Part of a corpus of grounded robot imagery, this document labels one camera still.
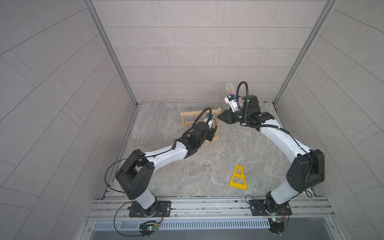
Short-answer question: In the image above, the left green circuit board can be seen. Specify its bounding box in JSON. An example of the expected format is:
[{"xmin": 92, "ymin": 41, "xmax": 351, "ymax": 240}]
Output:
[{"xmin": 139, "ymin": 221, "xmax": 160, "ymax": 236}]

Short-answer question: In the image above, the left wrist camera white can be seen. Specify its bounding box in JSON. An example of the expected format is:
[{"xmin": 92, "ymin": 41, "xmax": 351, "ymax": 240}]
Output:
[{"xmin": 204, "ymin": 114, "xmax": 216, "ymax": 129}]

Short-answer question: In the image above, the white ventilation grille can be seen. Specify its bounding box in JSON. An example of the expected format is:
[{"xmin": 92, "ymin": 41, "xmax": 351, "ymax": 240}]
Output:
[{"xmin": 94, "ymin": 219, "xmax": 271, "ymax": 231}]

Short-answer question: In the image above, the yellow triangular plastic stand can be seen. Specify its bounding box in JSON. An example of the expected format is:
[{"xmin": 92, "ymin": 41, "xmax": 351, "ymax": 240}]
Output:
[{"xmin": 229, "ymin": 165, "xmax": 248, "ymax": 190}]

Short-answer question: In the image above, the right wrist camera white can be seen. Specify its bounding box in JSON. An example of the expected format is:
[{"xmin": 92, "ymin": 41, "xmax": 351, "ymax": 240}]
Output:
[{"xmin": 225, "ymin": 94, "xmax": 239, "ymax": 113}]

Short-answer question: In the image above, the green circuit board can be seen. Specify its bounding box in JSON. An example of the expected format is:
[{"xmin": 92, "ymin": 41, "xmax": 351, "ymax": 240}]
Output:
[
  {"xmin": 268, "ymin": 218, "xmax": 286, "ymax": 234},
  {"xmin": 139, "ymin": 221, "xmax": 160, "ymax": 236}
]

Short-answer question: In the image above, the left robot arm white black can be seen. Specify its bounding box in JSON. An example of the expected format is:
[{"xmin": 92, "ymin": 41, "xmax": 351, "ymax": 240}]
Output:
[{"xmin": 115, "ymin": 107, "xmax": 217, "ymax": 216}]

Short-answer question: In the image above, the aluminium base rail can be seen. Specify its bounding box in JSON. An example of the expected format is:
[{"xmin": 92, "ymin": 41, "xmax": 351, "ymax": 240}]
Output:
[{"xmin": 85, "ymin": 196, "xmax": 335, "ymax": 221}]

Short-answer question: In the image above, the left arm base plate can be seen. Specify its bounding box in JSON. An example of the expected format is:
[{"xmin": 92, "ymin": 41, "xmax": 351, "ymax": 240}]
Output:
[{"xmin": 129, "ymin": 201, "xmax": 172, "ymax": 218}]

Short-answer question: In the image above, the right green circuit board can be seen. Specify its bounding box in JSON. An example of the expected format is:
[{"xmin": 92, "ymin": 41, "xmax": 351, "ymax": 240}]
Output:
[{"xmin": 268, "ymin": 218, "xmax": 286, "ymax": 234}]

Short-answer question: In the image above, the pink toy microphone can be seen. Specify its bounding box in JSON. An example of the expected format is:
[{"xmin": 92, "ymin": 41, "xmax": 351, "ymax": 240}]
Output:
[{"xmin": 226, "ymin": 83, "xmax": 243, "ymax": 107}]

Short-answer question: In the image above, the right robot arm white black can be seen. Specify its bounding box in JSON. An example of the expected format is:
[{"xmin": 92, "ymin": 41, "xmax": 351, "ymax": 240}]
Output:
[{"xmin": 218, "ymin": 81, "xmax": 325, "ymax": 215}]

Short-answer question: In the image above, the wooden jewelry display stand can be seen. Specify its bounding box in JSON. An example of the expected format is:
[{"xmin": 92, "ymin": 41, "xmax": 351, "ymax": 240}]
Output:
[{"xmin": 181, "ymin": 108, "xmax": 222, "ymax": 132}]

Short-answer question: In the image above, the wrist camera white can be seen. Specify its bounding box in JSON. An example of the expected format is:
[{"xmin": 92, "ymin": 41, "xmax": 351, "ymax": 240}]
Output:
[
  {"xmin": 225, "ymin": 94, "xmax": 239, "ymax": 113},
  {"xmin": 204, "ymin": 114, "xmax": 216, "ymax": 129}
]

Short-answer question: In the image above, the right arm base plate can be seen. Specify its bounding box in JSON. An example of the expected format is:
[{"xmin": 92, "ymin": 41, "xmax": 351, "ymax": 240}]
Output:
[{"xmin": 248, "ymin": 200, "xmax": 293, "ymax": 216}]

